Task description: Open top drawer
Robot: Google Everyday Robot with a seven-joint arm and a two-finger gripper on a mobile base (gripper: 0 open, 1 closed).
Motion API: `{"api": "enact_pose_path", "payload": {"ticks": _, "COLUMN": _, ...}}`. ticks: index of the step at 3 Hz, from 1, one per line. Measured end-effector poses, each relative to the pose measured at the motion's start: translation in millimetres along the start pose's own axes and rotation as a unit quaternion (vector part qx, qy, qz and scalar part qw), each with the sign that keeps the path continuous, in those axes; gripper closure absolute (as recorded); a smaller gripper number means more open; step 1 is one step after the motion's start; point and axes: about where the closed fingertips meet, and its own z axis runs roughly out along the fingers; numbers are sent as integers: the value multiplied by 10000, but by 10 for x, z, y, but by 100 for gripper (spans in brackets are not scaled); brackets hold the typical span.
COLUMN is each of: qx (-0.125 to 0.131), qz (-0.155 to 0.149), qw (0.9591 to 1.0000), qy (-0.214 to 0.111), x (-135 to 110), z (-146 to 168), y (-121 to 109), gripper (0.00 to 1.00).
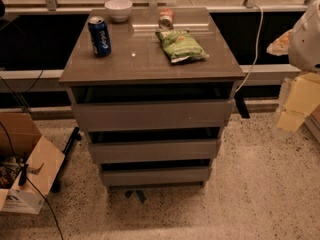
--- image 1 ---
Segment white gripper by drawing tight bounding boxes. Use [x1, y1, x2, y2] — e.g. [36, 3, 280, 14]
[267, 30, 320, 136]

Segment grey top drawer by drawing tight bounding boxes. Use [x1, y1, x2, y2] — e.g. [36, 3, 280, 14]
[72, 100, 233, 132]

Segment grey drawer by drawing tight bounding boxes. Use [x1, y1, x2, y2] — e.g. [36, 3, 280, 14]
[100, 166, 212, 186]
[72, 100, 233, 132]
[88, 139, 221, 163]

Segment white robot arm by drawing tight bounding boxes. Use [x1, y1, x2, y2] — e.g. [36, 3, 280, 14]
[267, 0, 320, 137]

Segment grey drawer cabinet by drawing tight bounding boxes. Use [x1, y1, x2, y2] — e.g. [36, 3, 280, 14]
[60, 8, 244, 192]

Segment grey middle drawer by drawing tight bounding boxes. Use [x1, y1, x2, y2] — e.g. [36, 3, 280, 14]
[88, 139, 221, 163]

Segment grey bottom drawer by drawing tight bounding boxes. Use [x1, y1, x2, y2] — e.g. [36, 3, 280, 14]
[100, 166, 212, 186]

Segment open cardboard box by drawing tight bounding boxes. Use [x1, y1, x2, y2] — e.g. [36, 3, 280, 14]
[0, 113, 64, 214]

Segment black stand leg right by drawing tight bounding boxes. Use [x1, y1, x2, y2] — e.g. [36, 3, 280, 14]
[234, 92, 250, 119]

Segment black stand leg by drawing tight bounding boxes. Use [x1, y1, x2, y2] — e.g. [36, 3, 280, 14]
[234, 92, 250, 119]
[51, 127, 81, 193]

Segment green chip bag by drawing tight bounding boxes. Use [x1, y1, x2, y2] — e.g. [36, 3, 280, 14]
[155, 30, 209, 64]

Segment tipped red white can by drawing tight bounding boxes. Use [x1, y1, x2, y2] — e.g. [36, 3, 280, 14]
[159, 8, 174, 30]

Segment white bowl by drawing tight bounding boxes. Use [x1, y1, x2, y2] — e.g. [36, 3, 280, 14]
[105, 0, 133, 22]

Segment blue soda can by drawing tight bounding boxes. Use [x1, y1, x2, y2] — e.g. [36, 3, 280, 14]
[88, 16, 111, 57]

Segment black stand leg left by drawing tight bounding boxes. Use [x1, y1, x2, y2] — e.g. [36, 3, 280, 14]
[51, 127, 81, 193]

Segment white cable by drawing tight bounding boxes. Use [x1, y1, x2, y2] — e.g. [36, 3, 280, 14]
[234, 3, 264, 94]

